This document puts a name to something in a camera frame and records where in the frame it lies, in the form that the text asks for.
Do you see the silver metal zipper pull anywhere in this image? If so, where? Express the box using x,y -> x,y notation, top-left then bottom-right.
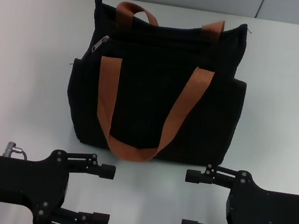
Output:
90,33 -> 110,55

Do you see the black bag with brown handles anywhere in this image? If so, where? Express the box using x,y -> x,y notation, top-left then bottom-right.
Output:
57,0 -> 257,177

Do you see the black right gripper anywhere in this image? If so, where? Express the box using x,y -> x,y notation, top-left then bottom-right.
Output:
178,161 -> 299,224

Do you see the left gripper cable with connector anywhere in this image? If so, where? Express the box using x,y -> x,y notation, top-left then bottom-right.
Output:
2,140 -> 30,161

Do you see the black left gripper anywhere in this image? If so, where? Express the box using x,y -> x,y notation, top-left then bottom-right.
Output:
0,141 -> 75,224

